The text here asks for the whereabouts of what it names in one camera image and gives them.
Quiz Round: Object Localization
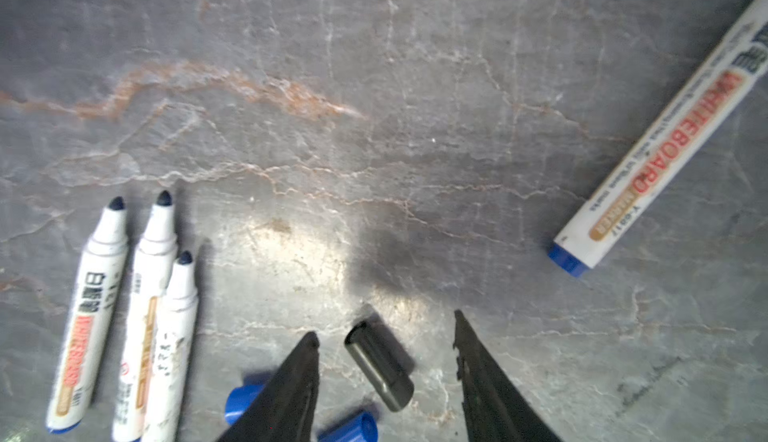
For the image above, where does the blue pen cap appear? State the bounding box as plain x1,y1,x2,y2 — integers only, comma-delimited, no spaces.
224,383,265,425
318,411,379,442

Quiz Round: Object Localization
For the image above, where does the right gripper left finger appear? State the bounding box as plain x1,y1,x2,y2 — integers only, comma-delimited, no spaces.
219,332,319,441

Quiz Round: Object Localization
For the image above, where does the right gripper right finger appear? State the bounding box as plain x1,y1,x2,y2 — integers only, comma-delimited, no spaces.
453,310,560,442

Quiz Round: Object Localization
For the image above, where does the black pen cap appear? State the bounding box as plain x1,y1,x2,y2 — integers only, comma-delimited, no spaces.
344,320,414,412

